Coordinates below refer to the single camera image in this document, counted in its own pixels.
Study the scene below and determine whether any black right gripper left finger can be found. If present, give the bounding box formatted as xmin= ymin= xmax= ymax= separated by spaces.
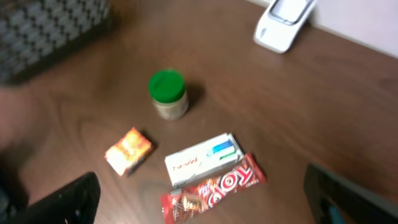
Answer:
xmin=9 ymin=172 xmax=101 ymax=224

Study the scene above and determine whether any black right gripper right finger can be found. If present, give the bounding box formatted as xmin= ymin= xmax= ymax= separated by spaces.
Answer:
xmin=303 ymin=164 xmax=397 ymax=224

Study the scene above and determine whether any orange small snack box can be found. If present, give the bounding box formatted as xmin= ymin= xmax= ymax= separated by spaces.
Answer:
xmin=104 ymin=128 xmax=154 ymax=177

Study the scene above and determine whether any red Top chocolate bar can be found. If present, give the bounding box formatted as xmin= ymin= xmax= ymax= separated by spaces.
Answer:
xmin=161 ymin=153 xmax=266 ymax=224

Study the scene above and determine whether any white Panadol box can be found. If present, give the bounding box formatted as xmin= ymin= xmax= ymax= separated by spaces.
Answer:
xmin=165 ymin=133 xmax=244 ymax=188

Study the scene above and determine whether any green lid jar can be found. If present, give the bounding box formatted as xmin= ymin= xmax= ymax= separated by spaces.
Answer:
xmin=148 ymin=69 xmax=189 ymax=119

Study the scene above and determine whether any white barcode scanner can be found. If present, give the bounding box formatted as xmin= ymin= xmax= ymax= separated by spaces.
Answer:
xmin=253 ymin=0 xmax=317 ymax=54

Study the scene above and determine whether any grey plastic basket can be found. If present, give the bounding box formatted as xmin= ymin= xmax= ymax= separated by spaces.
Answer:
xmin=1 ymin=0 xmax=111 ymax=85

